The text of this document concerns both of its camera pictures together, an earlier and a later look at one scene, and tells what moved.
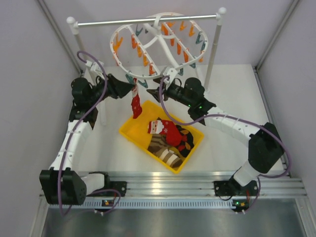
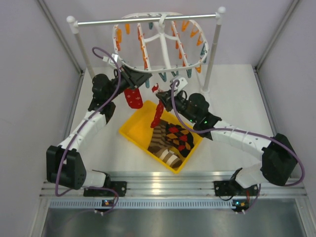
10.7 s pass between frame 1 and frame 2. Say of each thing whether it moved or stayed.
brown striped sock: stayed
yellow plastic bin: stayed
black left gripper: moved
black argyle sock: stayed
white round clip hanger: moved
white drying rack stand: stayed
